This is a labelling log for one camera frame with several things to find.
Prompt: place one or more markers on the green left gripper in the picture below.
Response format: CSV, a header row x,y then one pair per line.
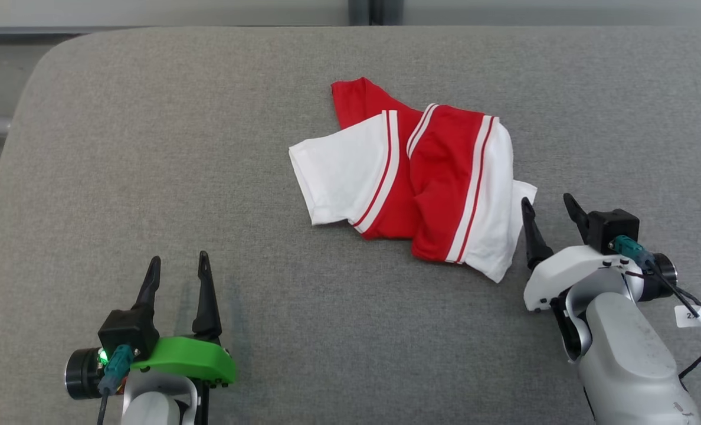
x,y
191,357

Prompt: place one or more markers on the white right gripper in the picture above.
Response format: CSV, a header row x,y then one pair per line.
x,y
563,268

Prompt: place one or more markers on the red shirt white sleeves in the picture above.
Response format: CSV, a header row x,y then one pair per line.
x,y
445,177

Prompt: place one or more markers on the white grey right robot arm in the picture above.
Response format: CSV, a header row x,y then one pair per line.
x,y
622,354

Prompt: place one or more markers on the grey fabric sofa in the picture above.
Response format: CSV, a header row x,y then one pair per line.
x,y
150,177

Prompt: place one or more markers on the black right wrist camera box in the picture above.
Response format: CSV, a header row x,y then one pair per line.
x,y
613,227

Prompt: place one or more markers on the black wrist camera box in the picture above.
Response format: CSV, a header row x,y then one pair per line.
x,y
613,227
129,333

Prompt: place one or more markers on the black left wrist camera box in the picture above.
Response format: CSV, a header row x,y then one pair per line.
x,y
129,333

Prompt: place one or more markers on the teal right camera connector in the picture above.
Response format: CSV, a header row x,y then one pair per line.
x,y
631,249

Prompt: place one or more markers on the teal camera connector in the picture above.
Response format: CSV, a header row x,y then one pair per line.
x,y
631,249
117,366

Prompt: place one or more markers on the teal left camera connector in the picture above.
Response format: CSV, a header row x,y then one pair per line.
x,y
117,366

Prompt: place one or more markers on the grey partition post rounded foot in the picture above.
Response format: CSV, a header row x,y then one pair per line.
x,y
357,12
393,12

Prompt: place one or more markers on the grey baseboard rail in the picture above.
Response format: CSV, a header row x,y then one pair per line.
x,y
20,30

